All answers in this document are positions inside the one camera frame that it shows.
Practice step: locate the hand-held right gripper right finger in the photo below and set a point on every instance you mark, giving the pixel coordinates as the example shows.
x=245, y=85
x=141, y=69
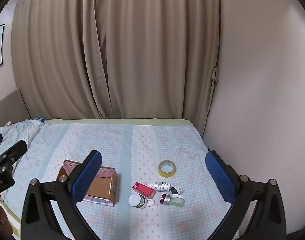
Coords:
x=221, y=180

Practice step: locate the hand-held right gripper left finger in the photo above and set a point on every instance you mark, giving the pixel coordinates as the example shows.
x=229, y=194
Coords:
x=87, y=177

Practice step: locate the brown cardboard box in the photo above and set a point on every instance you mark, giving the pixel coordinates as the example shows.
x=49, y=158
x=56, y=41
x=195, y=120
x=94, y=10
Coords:
x=100, y=187

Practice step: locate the yellow tape roll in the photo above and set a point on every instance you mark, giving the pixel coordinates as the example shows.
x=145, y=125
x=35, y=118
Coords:
x=167, y=175

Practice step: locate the red and silver jar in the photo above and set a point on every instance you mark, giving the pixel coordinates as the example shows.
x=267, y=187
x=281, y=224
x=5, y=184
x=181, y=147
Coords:
x=165, y=199

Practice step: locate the crumpled white blue quilt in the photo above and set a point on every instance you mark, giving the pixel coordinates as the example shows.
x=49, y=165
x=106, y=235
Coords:
x=17, y=132

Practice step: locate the pink packet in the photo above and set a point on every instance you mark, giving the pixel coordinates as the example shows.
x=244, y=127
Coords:
x=105, y=173
x=70, y=167

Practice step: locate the pink green patterned pouch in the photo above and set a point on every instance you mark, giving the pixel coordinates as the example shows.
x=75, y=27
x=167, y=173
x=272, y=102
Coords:
x=97, y=201

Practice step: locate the grey headboard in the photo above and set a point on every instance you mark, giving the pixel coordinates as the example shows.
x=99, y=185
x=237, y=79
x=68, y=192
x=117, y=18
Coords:
x=10, y=110

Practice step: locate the brown cloth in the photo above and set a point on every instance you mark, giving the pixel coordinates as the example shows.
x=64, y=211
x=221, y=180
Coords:
x=0, y=217

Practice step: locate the small black-lid jar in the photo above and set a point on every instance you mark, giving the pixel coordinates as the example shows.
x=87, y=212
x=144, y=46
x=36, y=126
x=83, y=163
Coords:
x=176, y=190

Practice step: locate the pale green jar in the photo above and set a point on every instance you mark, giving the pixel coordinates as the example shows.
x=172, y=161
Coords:
x=178, y=200

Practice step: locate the white bottle with green label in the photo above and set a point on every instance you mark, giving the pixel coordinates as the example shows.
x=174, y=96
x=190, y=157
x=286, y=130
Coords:
x=135, y=200

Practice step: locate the small red box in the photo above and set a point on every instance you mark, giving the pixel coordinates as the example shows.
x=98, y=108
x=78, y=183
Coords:
x=145, y=190

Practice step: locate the small white bottle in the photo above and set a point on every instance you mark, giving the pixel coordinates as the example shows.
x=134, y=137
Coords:
x=158, y=186

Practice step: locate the pale green mattress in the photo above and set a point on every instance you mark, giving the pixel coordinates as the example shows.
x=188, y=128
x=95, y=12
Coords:
x=117, y=121

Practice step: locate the checked bow-print bed sheet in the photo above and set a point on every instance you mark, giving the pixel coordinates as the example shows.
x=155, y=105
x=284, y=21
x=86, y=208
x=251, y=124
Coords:
x=142, y=142

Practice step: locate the beige curtain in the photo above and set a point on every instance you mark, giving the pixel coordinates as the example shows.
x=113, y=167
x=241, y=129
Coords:
x=142, y=42

